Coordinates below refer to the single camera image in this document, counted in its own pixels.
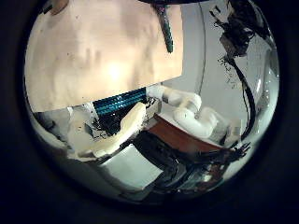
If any artificial flower bouquet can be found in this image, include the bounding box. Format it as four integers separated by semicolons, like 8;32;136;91
153;2;175;54

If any brown door with pale panel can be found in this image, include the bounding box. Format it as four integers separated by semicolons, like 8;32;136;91
149;114;223;154

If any right arm black cable bundle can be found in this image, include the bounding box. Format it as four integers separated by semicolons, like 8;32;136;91
222;54;258;162

